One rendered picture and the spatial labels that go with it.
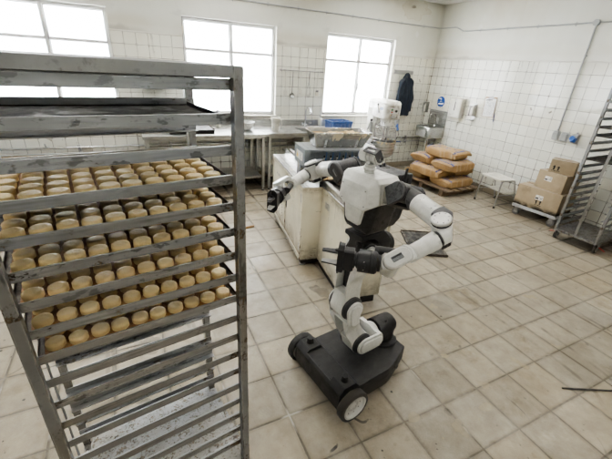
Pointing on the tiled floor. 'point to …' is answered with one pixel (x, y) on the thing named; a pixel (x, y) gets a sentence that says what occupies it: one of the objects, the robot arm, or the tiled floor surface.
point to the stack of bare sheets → (419, 239)
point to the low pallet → (443, 188)
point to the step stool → (498, 186)
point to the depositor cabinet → (299, 211)
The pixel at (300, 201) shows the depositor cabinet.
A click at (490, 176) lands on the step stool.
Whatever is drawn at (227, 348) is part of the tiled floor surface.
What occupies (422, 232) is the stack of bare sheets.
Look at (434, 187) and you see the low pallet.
